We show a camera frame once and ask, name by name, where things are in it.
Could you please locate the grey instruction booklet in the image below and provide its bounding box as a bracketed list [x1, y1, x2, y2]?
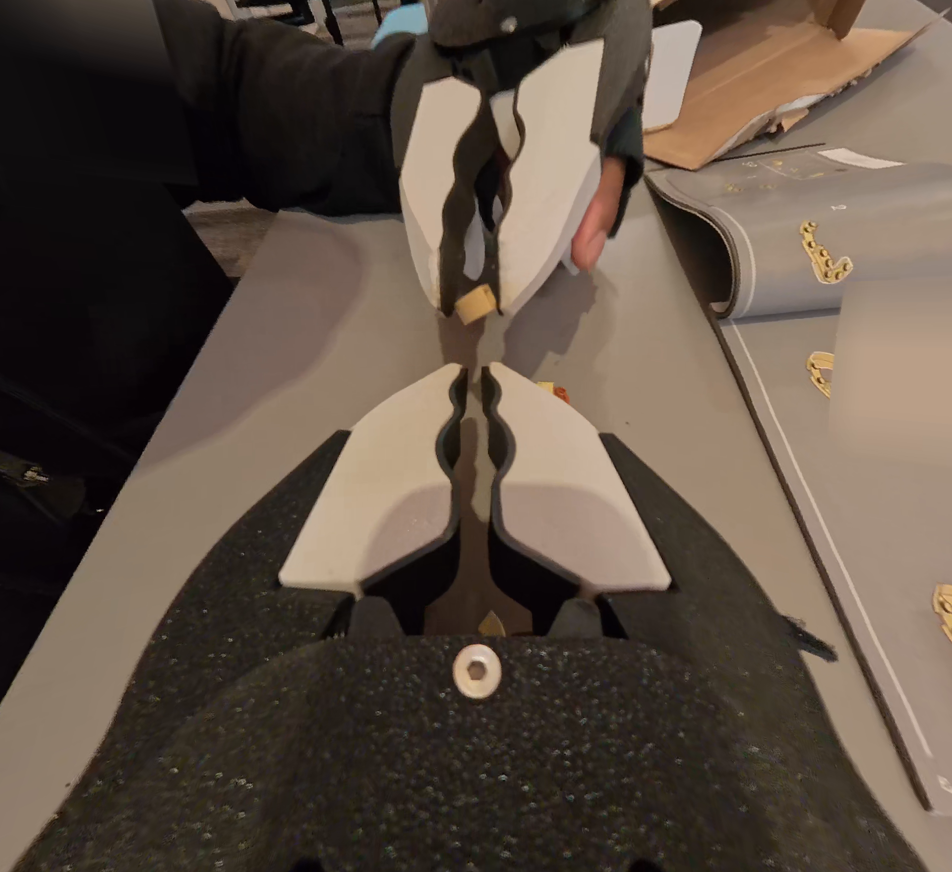
[648, 144, 952, 814]

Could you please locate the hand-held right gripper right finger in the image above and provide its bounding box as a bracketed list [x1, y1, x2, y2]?
[484, 361, 673, 598]

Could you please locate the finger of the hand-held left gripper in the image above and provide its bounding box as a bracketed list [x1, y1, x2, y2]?
[491, 40, 606, 315]
[399, 77, 486, 315]

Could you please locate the person's left forearm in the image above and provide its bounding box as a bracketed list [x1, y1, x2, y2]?
[149, 0, 417, 216]

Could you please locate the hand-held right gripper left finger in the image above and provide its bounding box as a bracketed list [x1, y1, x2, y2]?
[280, 362, 465, 593]

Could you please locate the brown cardboard piece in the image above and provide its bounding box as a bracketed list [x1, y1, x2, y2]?
[633, 0, 926, 171]

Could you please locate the person's left hand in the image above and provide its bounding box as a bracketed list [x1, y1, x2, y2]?
[573, 156, 627, 272]

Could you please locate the small white box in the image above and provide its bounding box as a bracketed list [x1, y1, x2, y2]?
[640, 20, 705, 134]

